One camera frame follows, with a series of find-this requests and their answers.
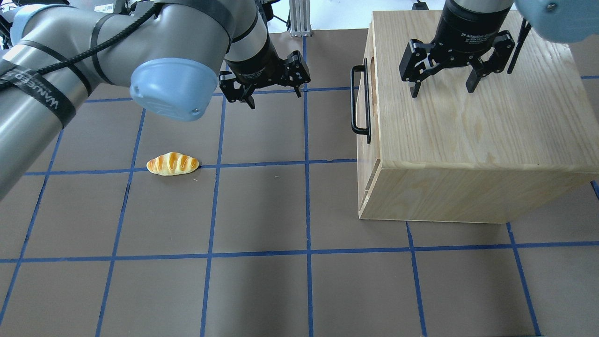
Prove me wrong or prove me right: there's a wooden drawer cabinet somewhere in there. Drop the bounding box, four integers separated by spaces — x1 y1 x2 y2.
362 10 599 223

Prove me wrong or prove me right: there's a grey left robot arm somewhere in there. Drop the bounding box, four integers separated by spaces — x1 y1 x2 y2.
0 0 311 197

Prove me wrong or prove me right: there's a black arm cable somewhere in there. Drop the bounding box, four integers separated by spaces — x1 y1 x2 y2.
0 2 162 92
507 19 533 75

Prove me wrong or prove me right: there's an aluminium frame post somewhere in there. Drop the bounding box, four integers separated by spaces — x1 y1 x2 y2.
288 0 313 37

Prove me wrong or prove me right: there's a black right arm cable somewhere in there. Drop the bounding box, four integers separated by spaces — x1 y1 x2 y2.
507 19 533 75

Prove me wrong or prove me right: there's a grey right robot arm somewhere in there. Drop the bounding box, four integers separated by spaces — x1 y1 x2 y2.
399 0 598 98

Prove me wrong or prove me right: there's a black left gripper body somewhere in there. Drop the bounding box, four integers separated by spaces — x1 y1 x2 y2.
223 33 292 87

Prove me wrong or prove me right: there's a black drawer handle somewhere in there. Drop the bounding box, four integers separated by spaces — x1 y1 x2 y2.
350 58 373 145

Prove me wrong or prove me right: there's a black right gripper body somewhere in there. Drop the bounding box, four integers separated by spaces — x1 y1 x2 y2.
428 0 513 64

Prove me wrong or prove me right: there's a wooden drawer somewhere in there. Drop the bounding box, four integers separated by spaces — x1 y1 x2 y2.
353 29 380 219

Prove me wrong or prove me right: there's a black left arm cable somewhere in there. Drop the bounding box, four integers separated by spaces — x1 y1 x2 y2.
0 2 162 92

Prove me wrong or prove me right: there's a toy bread roll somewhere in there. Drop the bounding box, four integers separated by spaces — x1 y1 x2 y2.
146 152 200 176

